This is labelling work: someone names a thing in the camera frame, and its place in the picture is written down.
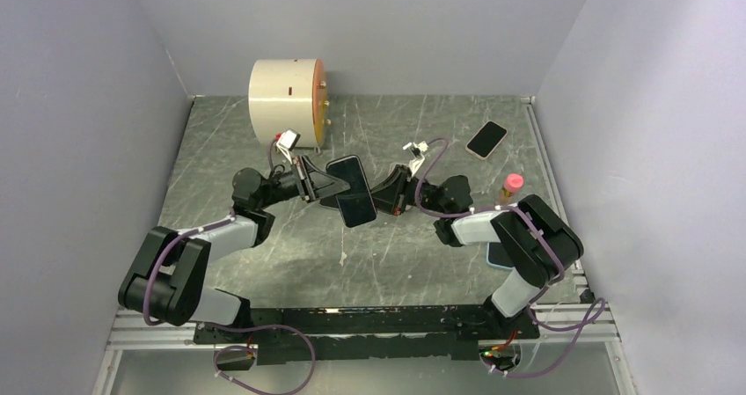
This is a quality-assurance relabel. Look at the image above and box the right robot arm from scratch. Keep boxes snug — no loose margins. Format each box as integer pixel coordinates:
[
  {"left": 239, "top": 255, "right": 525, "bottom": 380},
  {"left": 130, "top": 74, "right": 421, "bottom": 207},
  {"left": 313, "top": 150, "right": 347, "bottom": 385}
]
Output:
[{"left": 371, "top": 165, "right": 584, "bottom": 338}]

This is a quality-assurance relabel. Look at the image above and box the aluminium frame rail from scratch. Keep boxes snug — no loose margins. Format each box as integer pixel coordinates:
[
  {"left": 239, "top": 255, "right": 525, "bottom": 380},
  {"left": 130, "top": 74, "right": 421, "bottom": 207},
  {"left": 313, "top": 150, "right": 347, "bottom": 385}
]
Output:
[{"left": 91, "top": 269, "right": 640, "bottom": 395}]

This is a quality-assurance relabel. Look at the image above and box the black smartphone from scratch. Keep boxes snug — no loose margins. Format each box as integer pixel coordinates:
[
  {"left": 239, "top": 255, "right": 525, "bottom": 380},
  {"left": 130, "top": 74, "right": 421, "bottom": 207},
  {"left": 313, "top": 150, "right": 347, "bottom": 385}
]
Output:
[{"left": 319, "top": 196, "right": 339, "bottom": 209}]

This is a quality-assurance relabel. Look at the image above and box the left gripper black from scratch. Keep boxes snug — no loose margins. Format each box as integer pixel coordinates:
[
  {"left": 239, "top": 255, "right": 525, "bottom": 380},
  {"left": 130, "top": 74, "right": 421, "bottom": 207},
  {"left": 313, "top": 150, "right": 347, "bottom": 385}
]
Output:
[{"left": 259, "top": 155, "right": 351, "bottom": 209}]

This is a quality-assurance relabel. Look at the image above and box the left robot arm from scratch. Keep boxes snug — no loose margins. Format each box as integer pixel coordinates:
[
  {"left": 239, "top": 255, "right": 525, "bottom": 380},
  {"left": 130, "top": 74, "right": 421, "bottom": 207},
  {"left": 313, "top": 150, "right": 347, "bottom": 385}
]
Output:
[{"left": 118, "top": 155, "right": 351, "bottom": 342}]

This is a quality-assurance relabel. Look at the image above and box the white cylindrical drum device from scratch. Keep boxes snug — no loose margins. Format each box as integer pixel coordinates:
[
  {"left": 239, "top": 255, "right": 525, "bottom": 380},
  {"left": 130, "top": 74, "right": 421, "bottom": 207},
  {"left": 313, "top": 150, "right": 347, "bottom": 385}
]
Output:
[{"left": 247, "top": 58, "right": 329, "bottom": 151}]

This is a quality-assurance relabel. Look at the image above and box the phone in pink case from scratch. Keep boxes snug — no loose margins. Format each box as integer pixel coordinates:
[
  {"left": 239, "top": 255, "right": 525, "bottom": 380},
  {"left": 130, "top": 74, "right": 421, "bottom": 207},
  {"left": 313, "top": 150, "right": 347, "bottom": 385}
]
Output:
[{"left": 465, "top": 121, "right": 508, "bottom": 160}]

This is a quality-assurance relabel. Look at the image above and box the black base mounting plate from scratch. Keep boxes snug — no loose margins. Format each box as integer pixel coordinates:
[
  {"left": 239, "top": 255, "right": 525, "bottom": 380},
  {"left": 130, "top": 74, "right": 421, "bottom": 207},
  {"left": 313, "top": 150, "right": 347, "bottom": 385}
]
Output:
[{"left": 194, "top": 304, "right": 540, "bottom": 365}]

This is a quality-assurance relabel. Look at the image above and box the pink capped small bottle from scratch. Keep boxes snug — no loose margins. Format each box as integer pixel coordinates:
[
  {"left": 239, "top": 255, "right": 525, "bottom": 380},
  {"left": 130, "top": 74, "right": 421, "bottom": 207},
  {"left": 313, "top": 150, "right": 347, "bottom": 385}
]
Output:
[{"left": 495, "top": 173, "right": 524, "bottom": 208}]

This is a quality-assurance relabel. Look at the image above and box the phone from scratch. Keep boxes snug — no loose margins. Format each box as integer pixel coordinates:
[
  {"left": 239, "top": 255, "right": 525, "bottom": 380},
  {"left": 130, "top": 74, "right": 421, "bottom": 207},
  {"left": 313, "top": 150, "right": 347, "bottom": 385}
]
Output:
[
  {"left": 465, "top": 121, "right": 508, "bottom": 160},
  {"left": 486, "top": 243, "right": 514, "bottom": 270},
  {"left": 325, "top": 155, "right": 377, "bottom": 228}
]

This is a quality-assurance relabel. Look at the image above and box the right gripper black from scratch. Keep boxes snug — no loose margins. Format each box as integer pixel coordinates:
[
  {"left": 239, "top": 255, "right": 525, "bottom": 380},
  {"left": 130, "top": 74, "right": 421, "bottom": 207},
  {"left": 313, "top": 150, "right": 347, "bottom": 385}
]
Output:
[{"left": 355, "top": 165, "right": 448, "bottom": 217}]

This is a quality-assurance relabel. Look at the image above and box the phone in blue case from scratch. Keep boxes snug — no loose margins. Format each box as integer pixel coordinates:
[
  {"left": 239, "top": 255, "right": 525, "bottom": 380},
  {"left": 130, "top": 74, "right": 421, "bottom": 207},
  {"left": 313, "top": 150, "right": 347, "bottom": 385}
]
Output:
[{"left": 486, "top": 243, "right": 514, "bottom": 270}]

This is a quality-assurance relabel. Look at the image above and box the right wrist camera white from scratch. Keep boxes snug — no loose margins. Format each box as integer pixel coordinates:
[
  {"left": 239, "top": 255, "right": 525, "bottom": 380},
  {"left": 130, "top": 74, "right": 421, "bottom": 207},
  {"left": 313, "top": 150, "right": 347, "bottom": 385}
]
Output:
[{"left": 402, "top": 141, "right": 429, "bottom": 177}]

